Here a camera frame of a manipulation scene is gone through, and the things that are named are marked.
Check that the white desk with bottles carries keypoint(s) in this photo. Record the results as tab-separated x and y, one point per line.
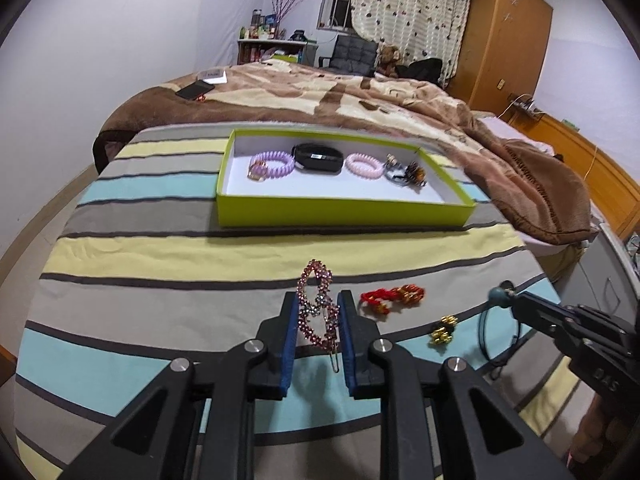
265	38

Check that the brown plush blanket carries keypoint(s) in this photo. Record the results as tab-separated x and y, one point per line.
537	193

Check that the heart patterned curtain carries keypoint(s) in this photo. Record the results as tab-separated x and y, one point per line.
418	28

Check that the white small box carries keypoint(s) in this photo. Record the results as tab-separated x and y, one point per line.
213	76

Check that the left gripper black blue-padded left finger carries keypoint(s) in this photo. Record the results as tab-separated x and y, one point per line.
197	419

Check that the black wristband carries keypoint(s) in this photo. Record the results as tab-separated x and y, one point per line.
317	158

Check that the wooden wardrobe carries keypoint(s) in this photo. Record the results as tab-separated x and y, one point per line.
502	52

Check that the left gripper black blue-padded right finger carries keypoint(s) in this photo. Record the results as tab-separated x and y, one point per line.
437	420

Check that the black hair tie gold beads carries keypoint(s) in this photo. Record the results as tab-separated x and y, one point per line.
443	332

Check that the grey metal cabinet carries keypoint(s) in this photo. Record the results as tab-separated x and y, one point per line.
603	278

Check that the green cardboard tray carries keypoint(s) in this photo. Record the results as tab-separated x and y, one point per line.
252	192

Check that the brown teddy bear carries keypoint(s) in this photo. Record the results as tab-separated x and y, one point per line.
388	59

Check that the pink rhinestone heart hair clip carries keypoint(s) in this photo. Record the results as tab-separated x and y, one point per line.
314	299

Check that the black smartphone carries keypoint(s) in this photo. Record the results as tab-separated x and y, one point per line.
195	91

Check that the black office chair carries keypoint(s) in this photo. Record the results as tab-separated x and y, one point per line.
351	55

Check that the striped bed sheet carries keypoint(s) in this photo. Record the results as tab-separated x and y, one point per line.
143	273

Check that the wooden headboard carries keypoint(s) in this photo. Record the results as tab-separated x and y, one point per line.
612	190

